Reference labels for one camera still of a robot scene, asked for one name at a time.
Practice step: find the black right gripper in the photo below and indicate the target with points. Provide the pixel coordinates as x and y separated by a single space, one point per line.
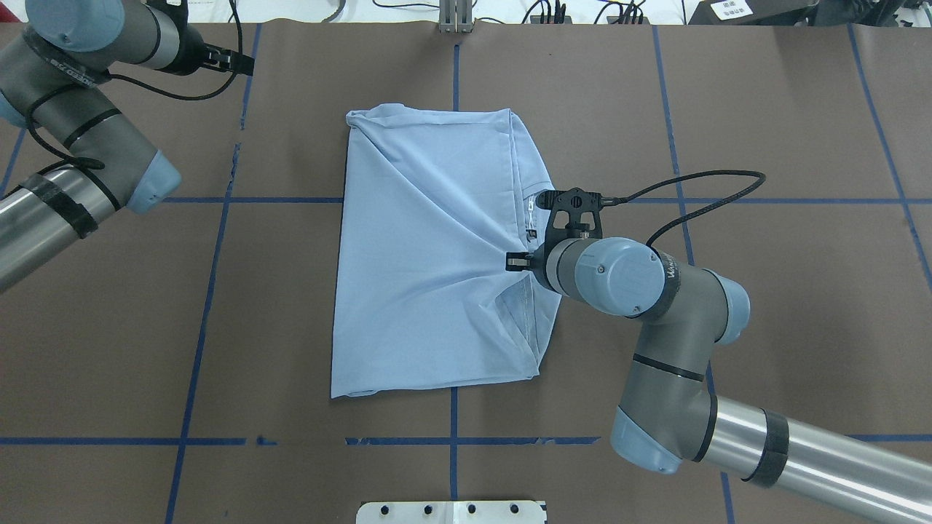
538 265

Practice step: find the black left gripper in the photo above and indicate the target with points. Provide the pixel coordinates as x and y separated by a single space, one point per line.
191 56

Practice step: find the light blue t-shirt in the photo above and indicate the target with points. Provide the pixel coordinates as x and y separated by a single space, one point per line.
434 201

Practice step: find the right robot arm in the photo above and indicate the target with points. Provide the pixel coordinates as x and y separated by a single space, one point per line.
666 414

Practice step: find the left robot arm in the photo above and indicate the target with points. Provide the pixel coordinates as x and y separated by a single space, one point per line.
51 78

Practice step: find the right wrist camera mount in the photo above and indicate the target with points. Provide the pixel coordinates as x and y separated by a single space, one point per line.
574 214

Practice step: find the aluminium frame post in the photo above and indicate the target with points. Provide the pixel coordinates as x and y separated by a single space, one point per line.
455 16

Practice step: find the white camera pedestal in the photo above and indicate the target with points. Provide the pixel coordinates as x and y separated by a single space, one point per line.
481 511

